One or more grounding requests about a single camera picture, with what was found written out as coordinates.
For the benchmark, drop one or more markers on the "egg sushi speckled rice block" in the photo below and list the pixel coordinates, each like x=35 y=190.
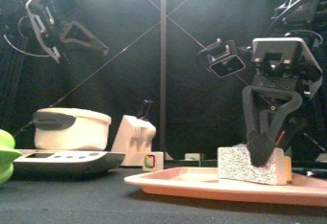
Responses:
x=233 y=165

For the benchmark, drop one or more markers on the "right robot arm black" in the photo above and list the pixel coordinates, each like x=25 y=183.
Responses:
x=304 y=14

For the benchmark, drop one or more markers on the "small cream block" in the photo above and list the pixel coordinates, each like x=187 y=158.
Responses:
x=192 y=156

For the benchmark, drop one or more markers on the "pink plastic tray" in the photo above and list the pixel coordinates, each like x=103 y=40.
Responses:
x=191 y=188

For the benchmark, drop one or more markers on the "small wooden printed cube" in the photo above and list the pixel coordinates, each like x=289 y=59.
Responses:
x=153 y=161

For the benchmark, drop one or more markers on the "white toy knife block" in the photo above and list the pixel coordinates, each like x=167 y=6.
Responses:
x=132 y=148

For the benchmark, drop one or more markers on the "grey digital kitchen scale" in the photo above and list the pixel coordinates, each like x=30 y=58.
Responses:
x=68 y=162

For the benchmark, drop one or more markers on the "green toy vegetable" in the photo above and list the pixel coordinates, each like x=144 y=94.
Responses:
x=5 y=157

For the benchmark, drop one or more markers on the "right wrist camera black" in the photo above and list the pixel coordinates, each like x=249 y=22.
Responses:
x=227 y=65

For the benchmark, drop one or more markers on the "black frame base bar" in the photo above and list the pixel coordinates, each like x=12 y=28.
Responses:
x=191 y=163

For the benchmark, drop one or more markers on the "vertical black frame pole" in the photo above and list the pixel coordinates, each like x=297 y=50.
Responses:
x=163 y=74

